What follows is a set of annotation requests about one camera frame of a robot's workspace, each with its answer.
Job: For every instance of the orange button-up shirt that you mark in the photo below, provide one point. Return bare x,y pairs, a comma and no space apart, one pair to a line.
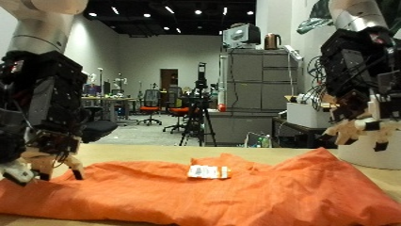
208,197

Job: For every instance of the white crumpled bag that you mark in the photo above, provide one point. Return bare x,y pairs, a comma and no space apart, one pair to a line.
307,99

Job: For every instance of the white power strip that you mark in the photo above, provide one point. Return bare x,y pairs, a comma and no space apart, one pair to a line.
292,52

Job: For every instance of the wooden office desk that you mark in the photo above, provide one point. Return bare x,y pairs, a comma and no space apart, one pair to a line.
122,100

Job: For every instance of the white cardboard box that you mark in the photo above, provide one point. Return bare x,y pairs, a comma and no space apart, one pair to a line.
307,116

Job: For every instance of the green leafy plant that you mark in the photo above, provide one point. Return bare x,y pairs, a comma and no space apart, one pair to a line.
314,22

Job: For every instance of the dark side table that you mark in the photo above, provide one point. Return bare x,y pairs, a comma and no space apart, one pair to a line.
300,129

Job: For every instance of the copper kettle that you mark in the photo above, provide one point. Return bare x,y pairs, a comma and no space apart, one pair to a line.
271,42

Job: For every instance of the orange seat office chair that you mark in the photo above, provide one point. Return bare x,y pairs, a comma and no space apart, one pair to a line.
150,109
179,110

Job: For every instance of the grey metal cabinet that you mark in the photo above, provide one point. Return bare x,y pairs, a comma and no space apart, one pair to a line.
251,91

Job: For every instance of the white round planter pot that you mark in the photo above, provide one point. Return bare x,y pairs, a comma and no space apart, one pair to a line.
368,158

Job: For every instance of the brown door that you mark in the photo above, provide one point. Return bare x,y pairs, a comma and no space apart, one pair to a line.
170,80

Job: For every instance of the grey box appliance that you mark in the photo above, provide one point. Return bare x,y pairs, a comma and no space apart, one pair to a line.
240,36

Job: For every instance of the green bottles pack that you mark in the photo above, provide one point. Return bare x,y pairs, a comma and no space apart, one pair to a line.
262,141

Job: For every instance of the grey low counter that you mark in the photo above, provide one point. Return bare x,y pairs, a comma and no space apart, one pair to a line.
238,128

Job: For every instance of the red ball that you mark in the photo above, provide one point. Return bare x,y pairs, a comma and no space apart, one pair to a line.
222,108

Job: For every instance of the black camera tripod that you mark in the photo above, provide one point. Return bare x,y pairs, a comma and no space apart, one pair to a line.
202,109

